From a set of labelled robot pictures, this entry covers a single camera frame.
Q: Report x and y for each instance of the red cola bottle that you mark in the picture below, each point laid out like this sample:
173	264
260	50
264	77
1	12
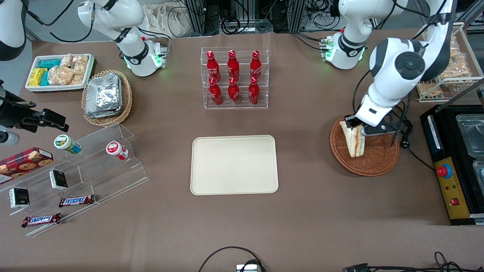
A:
233	65
256	65
254	93
213	66
215	94
234	93

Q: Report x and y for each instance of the white rectangular snack bin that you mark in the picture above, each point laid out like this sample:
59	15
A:
56	89

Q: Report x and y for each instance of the ribbed aluminium frame post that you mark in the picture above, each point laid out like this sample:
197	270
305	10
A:
297	15
196	17
247	9

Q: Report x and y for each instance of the red lid snack jar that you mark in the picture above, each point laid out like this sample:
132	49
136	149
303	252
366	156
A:
113	148

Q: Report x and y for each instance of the small metal pan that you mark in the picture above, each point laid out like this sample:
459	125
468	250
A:
479	176

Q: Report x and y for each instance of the foil wrapped pack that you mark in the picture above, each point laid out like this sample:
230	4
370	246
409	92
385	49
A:
103	94
109	115

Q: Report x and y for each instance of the clear bag crispy snacks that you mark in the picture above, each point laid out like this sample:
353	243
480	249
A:
67	60
59	75
77	79
430	89
457	51
80	64
455	71

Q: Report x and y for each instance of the beige plastic tray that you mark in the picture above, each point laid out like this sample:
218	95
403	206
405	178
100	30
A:
227	166

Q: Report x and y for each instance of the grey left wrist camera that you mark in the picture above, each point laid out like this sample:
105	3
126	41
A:
372	131

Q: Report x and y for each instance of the clear acrylic bottle rack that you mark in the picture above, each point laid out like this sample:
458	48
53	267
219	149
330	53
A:
225	107

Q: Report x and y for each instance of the teal snack pack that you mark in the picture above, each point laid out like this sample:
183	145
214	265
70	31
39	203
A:
49	63
45	79

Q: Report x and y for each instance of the grey metal bar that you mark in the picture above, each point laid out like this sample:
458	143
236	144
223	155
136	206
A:
465	90

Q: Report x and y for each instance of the red tartan cookie box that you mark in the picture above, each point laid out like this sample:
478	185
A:
26	162

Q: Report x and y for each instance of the grey device box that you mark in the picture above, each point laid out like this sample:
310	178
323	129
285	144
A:
247	268

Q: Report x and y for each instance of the beige cloth bag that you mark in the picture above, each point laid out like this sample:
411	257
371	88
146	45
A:
166	20

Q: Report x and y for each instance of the large metal pan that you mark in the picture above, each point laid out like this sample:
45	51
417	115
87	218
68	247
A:
470	136

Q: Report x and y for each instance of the yellow snack pack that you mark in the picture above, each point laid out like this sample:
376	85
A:
37	76

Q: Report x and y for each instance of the black appliance yellow panel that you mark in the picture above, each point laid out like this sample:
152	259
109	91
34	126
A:
461	162

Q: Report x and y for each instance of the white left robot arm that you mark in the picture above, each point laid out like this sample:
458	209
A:
401	64

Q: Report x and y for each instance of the clear acrylic stepped stand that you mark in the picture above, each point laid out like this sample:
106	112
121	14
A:
94	166

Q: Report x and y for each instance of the brown round wicker basket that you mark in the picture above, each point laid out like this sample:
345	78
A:
378	158

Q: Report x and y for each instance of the small black tea box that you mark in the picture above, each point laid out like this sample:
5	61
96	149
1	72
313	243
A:
19	198
58	180

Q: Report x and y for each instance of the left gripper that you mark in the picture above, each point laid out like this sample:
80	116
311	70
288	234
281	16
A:
350	121

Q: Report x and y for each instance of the Snickers chocolate bar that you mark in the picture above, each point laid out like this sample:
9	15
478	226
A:
76	201
41	220

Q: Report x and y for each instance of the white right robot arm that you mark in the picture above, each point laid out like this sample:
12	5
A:
113	17

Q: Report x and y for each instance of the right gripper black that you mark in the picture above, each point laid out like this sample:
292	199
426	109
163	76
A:
13	112

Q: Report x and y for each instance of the triangular white bread sandwich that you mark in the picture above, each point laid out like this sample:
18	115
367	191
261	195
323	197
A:
355	145

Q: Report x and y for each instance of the green lid snack jar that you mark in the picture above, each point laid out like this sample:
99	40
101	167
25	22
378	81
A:
62	142

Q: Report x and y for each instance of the red emergency stop button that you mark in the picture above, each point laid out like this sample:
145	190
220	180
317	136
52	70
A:
444	170

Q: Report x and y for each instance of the light wicker basket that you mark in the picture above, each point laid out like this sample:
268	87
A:
127	94

